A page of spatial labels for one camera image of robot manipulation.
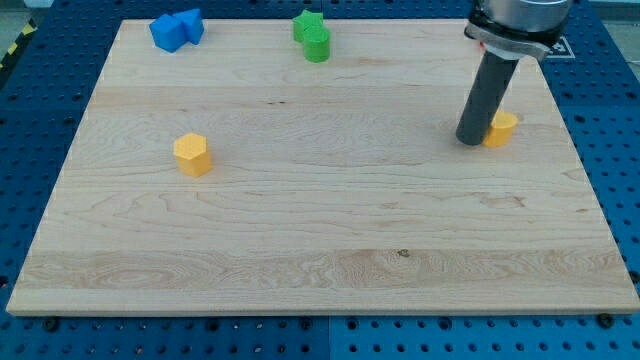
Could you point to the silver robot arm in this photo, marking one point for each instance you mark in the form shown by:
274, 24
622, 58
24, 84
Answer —
512, 29

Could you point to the yellow hexagon block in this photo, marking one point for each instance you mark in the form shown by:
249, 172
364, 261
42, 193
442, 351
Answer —
192, 154

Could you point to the wooden board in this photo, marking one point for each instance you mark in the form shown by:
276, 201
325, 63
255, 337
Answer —
337, 188

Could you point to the green cylinder block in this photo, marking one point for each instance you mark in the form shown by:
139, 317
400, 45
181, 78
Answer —
316, 43

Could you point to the green star block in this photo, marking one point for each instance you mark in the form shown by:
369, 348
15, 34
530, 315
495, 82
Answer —
303, 21

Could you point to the blue triangle block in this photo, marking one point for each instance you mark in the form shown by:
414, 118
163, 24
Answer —
192, 24

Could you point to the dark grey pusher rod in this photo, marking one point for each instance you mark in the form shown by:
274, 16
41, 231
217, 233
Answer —
491, 81

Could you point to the blue cube block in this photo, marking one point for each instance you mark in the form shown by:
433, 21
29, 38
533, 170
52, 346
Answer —
167, 33

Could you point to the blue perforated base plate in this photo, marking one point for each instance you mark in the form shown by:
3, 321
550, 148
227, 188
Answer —
41, 106

